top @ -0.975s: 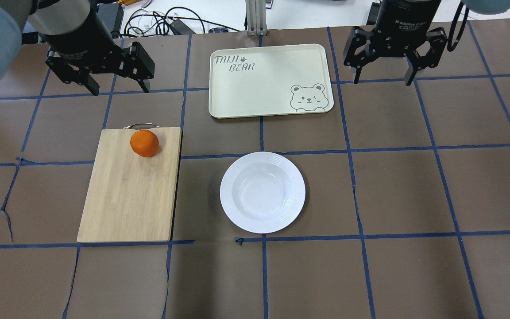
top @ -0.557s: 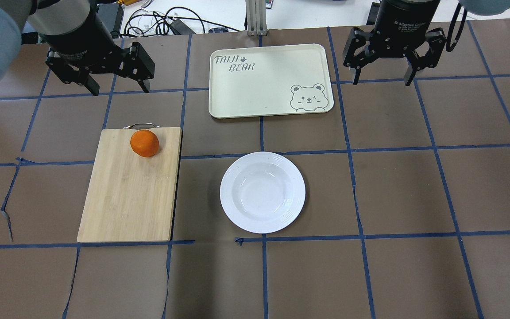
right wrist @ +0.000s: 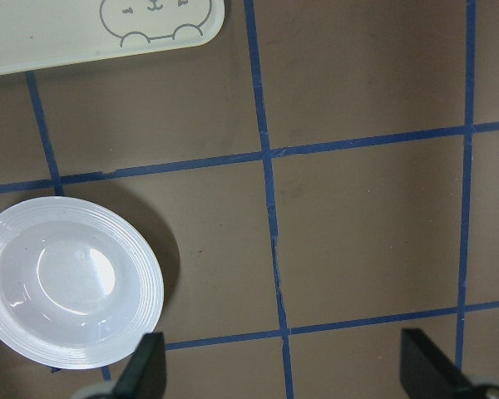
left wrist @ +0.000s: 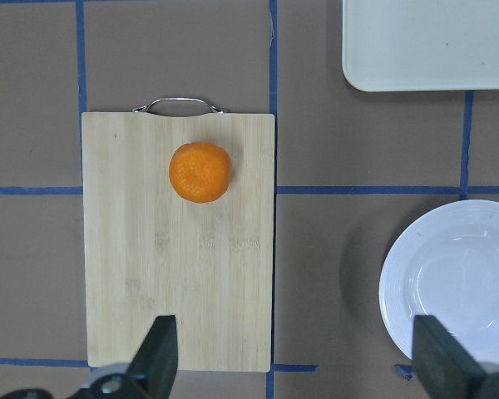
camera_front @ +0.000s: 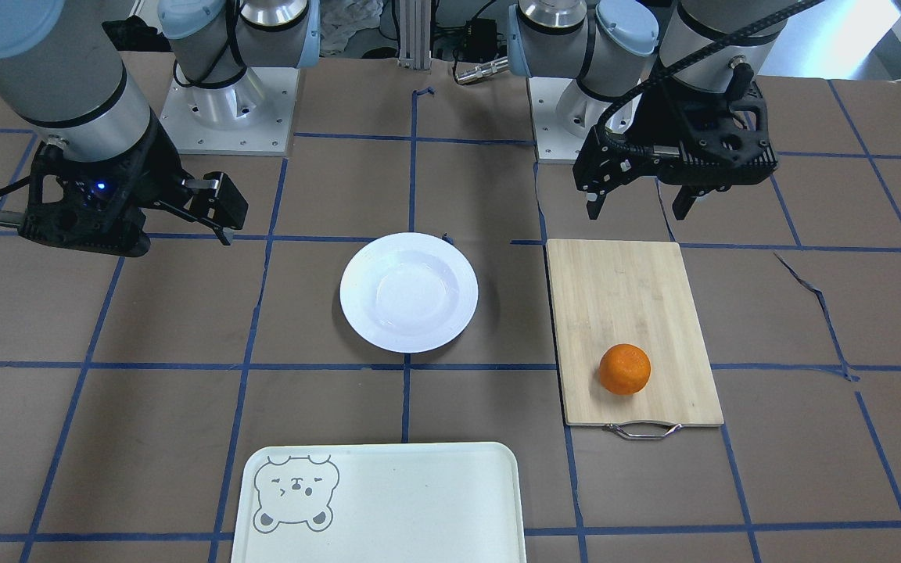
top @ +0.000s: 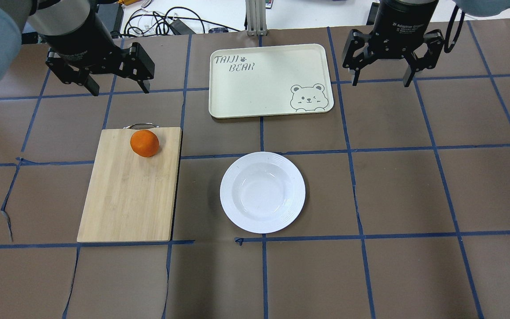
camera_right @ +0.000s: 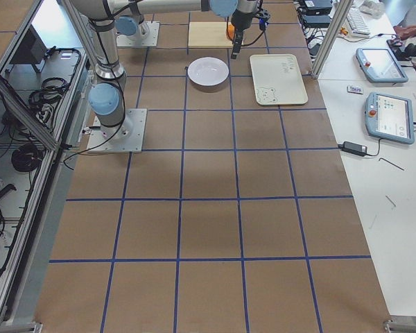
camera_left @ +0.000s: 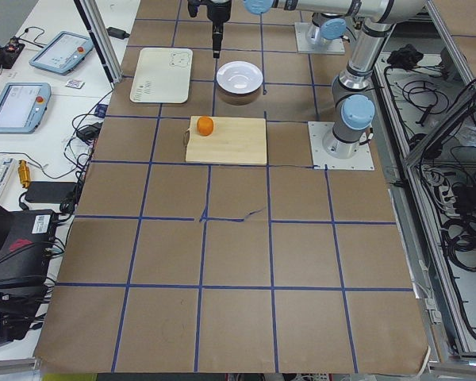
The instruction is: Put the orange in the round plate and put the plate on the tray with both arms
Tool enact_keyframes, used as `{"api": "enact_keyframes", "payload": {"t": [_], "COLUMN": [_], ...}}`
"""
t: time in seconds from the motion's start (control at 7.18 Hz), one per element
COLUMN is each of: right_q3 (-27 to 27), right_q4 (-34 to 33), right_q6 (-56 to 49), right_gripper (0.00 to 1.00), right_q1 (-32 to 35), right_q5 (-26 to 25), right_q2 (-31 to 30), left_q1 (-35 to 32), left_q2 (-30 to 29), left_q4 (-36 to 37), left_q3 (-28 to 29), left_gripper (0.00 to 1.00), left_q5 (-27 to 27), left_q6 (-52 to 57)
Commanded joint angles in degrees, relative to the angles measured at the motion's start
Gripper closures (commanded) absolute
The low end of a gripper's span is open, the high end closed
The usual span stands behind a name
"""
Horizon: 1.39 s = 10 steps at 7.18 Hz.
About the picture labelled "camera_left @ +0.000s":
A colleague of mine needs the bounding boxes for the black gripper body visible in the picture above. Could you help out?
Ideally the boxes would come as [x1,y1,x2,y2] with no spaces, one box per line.
[187,0,232,21]

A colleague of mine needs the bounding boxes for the white ribbed plate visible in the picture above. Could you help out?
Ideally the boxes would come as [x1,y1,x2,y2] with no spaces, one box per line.
[216,61,263,94]

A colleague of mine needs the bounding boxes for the orange fruit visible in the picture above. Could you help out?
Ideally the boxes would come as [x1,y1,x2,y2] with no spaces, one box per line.
[196,116,214,137]

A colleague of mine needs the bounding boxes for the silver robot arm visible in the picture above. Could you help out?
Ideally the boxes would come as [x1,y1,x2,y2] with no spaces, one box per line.
[244,0,425,159]
[187,0,347,59]

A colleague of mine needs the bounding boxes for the cream bear tray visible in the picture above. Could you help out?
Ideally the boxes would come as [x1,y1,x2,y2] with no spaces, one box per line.
[129,48,193,104]

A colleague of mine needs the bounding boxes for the wooden cutting board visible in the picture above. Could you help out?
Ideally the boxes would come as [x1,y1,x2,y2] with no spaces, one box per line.
[185,115,267,165]

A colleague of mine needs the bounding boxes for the upper blue teach pendant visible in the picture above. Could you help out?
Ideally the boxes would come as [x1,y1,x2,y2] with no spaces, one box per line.
[29,31,94,75]

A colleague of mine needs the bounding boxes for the blue teach pendant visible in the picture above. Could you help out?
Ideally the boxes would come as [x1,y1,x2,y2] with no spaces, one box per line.
[29,31,94,75]
[0,83,52,134]

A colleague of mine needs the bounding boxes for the checkered marker card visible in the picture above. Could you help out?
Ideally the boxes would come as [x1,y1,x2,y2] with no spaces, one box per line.
[65,79,85,89]

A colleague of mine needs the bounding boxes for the black cloth bundle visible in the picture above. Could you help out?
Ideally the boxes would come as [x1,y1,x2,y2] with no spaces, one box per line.
[386,44,424,70]

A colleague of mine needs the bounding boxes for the lower blue teach pendant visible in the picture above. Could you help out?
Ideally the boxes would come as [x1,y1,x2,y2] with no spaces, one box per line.
[0,83,52,134]

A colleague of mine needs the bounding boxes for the small circuit board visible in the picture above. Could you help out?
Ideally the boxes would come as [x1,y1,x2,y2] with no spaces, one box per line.
[0,37,25,69]

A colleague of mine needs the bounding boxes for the black power adapter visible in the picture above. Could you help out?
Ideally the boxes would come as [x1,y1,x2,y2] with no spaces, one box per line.
[25,181,76,203]

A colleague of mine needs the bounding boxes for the gold metal cylinder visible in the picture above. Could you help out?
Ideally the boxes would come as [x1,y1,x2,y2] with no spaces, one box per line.
[17,160,31,189]

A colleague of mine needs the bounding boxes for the white power strip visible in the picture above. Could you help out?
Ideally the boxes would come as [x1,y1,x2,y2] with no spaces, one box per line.
[422,165,458,217]

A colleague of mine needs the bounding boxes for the black computer box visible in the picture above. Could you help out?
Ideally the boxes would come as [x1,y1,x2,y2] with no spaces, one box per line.
[0,210,58,289]

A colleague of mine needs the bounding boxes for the aluminium frame post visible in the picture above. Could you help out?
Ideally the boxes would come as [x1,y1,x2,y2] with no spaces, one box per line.
[73,0,123,86]

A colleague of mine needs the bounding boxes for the coiled black cables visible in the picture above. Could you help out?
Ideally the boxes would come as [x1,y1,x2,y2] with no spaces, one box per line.
[440,216,476,275]

